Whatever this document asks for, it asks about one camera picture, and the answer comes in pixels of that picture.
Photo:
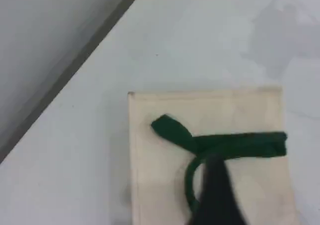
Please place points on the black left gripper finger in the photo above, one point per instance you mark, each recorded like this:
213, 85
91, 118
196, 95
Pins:
217, 200

